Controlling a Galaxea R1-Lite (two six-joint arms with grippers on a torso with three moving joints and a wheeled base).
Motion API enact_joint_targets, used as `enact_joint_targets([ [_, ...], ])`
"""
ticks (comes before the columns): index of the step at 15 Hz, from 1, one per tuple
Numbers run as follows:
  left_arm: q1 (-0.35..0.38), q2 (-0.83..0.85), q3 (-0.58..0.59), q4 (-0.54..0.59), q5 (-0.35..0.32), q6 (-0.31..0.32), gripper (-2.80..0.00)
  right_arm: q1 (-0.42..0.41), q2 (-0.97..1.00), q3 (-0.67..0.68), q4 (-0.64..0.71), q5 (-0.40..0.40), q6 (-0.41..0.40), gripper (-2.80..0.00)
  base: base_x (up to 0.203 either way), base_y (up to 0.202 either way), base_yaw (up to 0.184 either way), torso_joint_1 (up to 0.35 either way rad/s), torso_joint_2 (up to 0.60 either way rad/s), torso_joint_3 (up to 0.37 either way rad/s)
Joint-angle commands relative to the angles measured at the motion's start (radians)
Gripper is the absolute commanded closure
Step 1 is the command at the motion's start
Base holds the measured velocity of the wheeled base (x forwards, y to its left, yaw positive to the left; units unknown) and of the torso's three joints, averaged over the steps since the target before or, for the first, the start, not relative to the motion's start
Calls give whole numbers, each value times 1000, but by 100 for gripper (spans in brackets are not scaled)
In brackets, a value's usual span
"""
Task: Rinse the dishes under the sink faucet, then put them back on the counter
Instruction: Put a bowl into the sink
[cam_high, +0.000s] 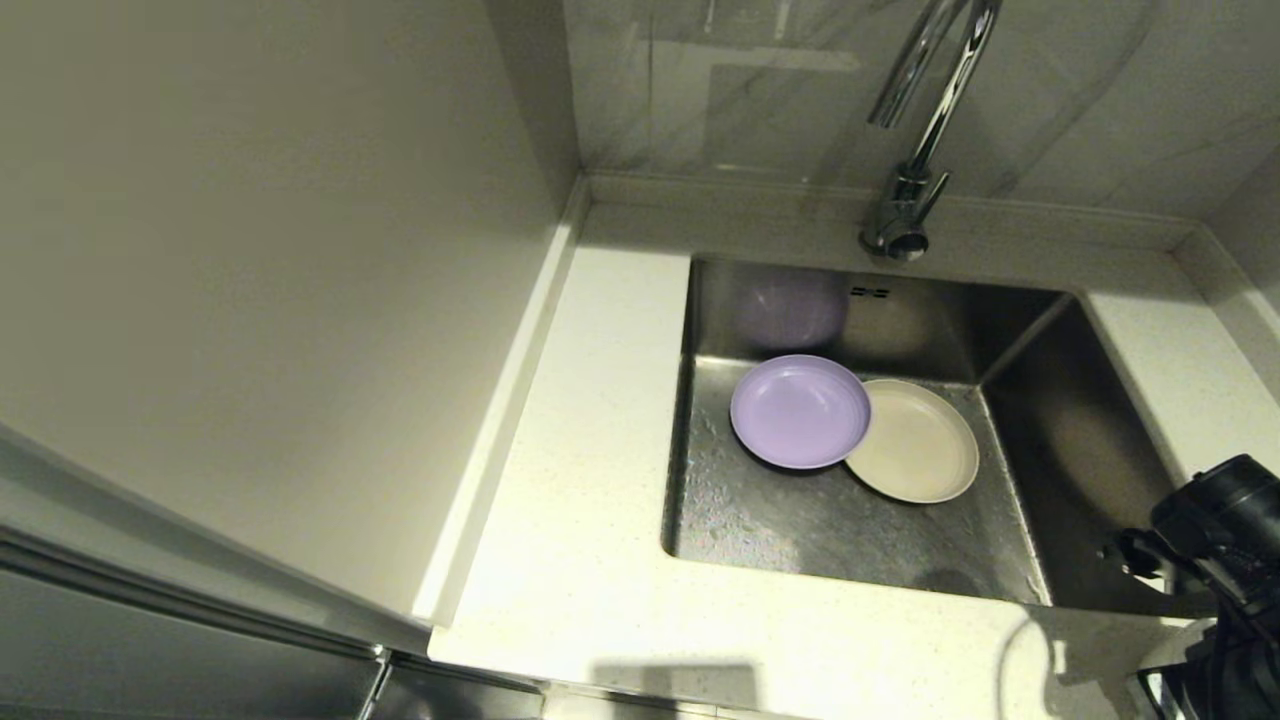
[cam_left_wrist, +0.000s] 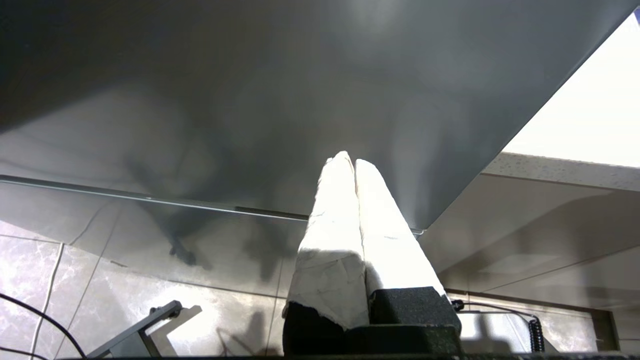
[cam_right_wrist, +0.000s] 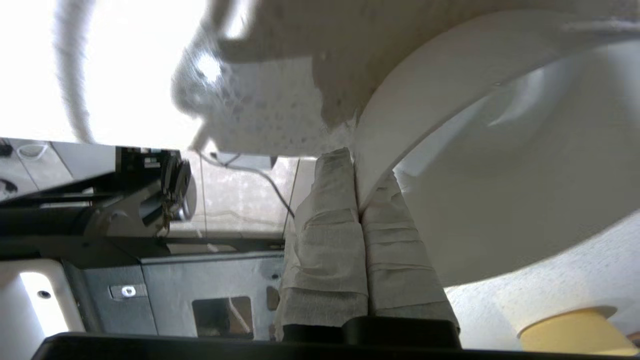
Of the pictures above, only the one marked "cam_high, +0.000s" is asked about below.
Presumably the beige plastic plate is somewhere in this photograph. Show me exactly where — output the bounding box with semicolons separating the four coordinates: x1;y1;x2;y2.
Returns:
845;378;981;505

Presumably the purple plastic plate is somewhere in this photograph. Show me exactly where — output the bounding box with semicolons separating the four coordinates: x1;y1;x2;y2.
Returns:
729;354;873;471

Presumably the chrome gooseneck faucet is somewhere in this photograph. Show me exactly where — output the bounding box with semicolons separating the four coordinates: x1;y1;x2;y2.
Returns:
860;0;1004;263

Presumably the stainless steel sink basin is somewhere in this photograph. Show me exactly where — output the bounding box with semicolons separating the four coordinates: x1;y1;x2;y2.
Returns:
660;252;1216;619

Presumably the beige cabinet side panel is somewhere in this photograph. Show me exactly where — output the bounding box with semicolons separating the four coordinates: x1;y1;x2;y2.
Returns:
0;0;591;629

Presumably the stainless steel appliance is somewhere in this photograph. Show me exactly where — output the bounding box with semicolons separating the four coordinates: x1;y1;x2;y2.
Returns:
0;412;546;720

